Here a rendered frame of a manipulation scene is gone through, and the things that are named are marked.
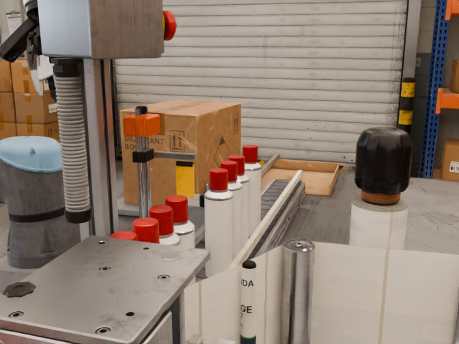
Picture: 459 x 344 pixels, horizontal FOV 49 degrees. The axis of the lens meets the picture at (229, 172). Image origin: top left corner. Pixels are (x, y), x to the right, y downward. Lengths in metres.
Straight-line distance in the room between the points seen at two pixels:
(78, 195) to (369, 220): 0.42
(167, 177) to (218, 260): 0.52
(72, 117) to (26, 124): 3.88
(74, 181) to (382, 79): 4.44
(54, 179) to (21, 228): 0.11
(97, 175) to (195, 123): 0.58
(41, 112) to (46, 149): 3.44
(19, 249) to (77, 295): 0.68
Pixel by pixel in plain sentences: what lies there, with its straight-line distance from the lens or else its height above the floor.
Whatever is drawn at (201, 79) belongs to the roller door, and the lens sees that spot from 5.32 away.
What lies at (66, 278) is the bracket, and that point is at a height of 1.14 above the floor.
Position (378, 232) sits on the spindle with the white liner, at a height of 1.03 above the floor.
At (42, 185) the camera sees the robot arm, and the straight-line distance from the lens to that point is 0.99.
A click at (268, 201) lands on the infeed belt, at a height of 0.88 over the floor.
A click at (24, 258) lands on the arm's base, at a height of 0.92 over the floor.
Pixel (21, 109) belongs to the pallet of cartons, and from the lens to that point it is 4.53.
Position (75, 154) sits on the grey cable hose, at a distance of 0.67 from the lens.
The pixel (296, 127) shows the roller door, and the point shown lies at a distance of 5.11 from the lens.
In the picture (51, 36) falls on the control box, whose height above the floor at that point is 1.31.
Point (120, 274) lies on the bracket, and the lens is 0.38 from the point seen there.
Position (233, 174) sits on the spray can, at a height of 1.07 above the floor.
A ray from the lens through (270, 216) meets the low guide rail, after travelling 1.18.
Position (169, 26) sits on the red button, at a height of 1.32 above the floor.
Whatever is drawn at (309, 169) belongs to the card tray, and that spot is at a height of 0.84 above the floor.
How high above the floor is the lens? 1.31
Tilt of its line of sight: 14 degrees down
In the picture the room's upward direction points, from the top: straight up
